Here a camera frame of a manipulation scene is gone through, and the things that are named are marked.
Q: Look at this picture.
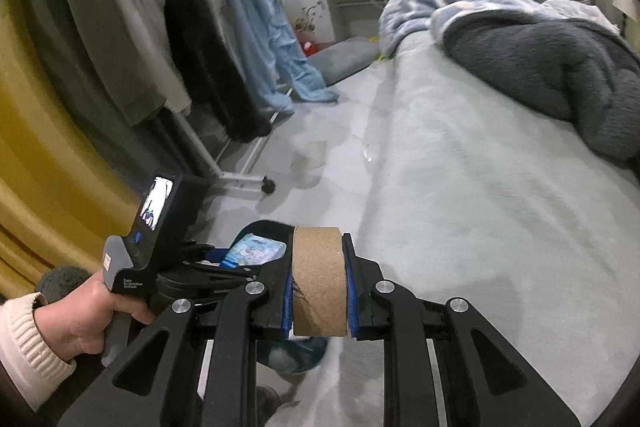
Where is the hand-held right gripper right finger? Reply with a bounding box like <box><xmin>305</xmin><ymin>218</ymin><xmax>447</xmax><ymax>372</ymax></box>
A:
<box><xmin>341</xmin><ymin>232</ymin><xmax>583</xmax><ymax>427</ymax></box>

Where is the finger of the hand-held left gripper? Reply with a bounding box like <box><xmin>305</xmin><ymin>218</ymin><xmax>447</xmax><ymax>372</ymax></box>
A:
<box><xmin>181</xmin><ymin>241</ymin><xmax>236</xmax><ymax>265</ymax></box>
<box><xmin>160</xmin><ymin>263</ymin><xmax>261</xmax><ymax>303</ymax></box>

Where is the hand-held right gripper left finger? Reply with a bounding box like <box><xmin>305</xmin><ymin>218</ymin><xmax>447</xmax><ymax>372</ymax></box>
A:
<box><xmin>57</xmin><ymin>227</ymin><xmax>298</xmax><ymax>427</ymax></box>

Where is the blue white tissue packet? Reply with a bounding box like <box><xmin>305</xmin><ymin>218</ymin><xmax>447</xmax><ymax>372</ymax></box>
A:
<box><xmin>222</xmin><ymin>234</ymin><xmax>287</xmax><ymax>268</ymax></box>

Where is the brown tape roll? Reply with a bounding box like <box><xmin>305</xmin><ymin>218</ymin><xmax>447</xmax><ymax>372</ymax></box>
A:
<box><xmin>291</xmin><ymin>226</ymin><xmax>347</xmax><ymax>338</ymax></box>

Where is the dark teal trash bin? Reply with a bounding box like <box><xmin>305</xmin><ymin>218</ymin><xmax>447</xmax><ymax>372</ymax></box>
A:
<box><xmin>200</xmin><ymin>219</ymin><xmax>331</xmax><ymax>375</ymax></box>

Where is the person's left forearm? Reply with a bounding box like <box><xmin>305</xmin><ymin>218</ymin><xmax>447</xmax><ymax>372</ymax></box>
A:
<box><xmin>0</xmin><ymin>292</ymin><xmax>76</xmax><ymax>413</ymax></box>

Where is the person's left hand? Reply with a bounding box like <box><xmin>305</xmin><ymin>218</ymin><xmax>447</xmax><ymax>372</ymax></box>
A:
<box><xmin>32</xmin><ymin>274</ymin><xmax>157</xmax><ymax>363</ymax></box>

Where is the white clothes rack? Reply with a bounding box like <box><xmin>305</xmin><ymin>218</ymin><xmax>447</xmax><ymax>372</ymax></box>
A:
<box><xmin>165</xmin><ymin>92</ymin><xmax>293</xmax><ymax>195</ymax></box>

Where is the yellow curtain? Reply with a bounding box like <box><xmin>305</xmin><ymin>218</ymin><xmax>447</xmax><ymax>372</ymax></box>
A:
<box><xmin>0</xmin><ymin>0</ymin><xmax>156</xmax><ymax>303</ymax></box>

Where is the black hanging garment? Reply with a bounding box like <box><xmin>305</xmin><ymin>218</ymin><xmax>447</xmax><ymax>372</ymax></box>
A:
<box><xmin>165</xmin><ymin>0</ymin><xmax>273</xmax><ymax>142</ymax></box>

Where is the bed with grey-green sheet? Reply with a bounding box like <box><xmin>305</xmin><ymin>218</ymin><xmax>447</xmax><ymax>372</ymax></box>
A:
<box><xmin>320</xmin><ymin>24</ymin><xmax>640</xmax><ymax>427</ymax></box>

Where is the grey white hanging shirt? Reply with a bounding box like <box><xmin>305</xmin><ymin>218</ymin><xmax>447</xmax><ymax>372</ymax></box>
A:
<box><xmin>50</xmin><ymin>0</ymin><xmax>193</xmax><ymax>128</ymax></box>

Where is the light blue hanging garment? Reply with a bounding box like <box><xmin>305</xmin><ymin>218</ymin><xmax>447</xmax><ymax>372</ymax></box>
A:
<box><xmin>222</xmin><ymin>0</ymin><xmax>340</xmax><ymax>115</ymax></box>

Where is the grey floor cushion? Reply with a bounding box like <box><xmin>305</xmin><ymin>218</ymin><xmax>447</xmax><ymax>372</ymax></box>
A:
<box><xmin>310</xmin><ymin>37</ymin><xmax>383</xmax><ymax>85</ymax></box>

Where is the dark grey fleece blanket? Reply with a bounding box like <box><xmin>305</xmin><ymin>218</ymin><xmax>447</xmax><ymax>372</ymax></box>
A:
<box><xmin>442</xmin><ymin>12</ymin><xmax>640</xmax><ymax>182</ymax></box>

